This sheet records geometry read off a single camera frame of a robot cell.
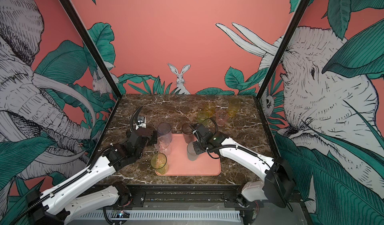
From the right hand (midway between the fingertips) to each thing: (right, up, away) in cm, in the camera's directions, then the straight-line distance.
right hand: (195, 145), depth 80 cm
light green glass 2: (+5, +16, +21) cm, 27 cm away
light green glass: (-21, -12, +6) cm, 25 cm away
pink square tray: (-10, -14, +8) cm, 19 cm away
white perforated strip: (-16, -31, -10) cm, 37 cm away
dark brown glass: (-4, +6, +6) cm, 9 cm away
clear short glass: (-19, -2, +6) cm, 20 cm away
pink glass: (+18, +13, +24) cm, 33 cm away
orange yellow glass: (+10, +22, +31) cm, 40 cm away
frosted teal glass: (-2, -4, -4) cm, 6 cm away
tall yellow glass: (+27, +23, +24) cm, 43 cm away
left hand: (-25, +10, -5) cm, 28 cm away
